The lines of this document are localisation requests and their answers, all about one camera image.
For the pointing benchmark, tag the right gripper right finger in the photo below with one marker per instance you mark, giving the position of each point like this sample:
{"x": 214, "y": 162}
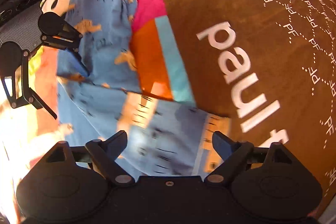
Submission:
{"x": 234, "y": 156}

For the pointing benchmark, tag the blue car print pants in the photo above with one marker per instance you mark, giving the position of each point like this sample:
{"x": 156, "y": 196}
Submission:
{"x": 164, "y": 138}

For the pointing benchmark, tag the colourful paul frank blanket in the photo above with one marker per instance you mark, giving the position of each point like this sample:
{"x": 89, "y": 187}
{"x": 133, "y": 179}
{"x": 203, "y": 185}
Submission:
{"x": 266, "y": 65}

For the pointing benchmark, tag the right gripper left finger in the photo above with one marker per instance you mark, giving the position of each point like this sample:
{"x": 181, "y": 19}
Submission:
{"x": 104, "y": 155}

